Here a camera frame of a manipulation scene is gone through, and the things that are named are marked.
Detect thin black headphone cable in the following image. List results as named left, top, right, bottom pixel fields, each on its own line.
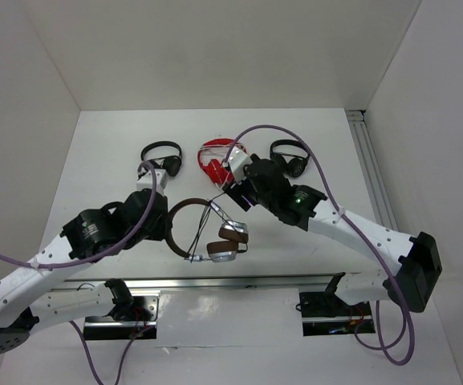
left=182, top=188, right=236, bottom=265

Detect brown silver headphones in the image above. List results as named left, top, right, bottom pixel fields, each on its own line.
left=165, top=198, right=250, bottom=263

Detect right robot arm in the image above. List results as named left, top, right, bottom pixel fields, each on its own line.
left=225, top=148, right=443, bottom=314

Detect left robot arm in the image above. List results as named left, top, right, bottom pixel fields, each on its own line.
left=0, top=188, right=168, bottom=354

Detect right black headphones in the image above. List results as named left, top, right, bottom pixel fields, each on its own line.
left=270, top=140, right=311, bottom=178

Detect black headphones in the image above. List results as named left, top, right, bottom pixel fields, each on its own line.
left=270, top=140, right=311, bottom=178
left=140, top=140, right=183, bottom=177

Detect left black headphones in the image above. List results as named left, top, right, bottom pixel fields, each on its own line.
left=140, top=140, right=183, bottom=177

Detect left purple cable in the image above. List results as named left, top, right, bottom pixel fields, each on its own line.
left=0, top=161, right=160, bottom=385

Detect purple cable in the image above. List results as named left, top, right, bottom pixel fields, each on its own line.
left=0, top=161, right=160, bottom=385
left=225, top=124, right=416, bottom=367

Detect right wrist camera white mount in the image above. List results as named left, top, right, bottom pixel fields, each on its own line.
left=222, top=146, right=252, bottom=184

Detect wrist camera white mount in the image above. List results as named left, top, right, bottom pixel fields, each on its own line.
left=136, top=169, right=169, bottom=196
left=222, top=146, right=252, bottom=184

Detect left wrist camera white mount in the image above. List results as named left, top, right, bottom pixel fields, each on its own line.
left=136, top=169, right=169, bottom=196

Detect red headphones with white cable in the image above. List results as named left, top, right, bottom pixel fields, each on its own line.
left=197, top=138, right=234, bottom=188

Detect aluminium rail front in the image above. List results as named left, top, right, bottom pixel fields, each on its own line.
left=54, top=273, right=344, bottom=298

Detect aluminium rail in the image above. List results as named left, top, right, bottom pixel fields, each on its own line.
left=345, top=110, right=398, bottom=230
left=54, top=273, right=344, bottom=298

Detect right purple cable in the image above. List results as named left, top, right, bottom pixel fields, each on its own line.
left=225, top=124, right=416, bottom=367

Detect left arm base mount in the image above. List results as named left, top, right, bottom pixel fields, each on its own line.
left=82, top=289, right=160, bottom=341

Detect aluminium rail right side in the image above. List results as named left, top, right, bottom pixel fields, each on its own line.
left=345, top=110, right=398, bottom=230

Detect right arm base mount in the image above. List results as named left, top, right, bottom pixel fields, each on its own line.
left=293, top=274, right=376, bottom=337

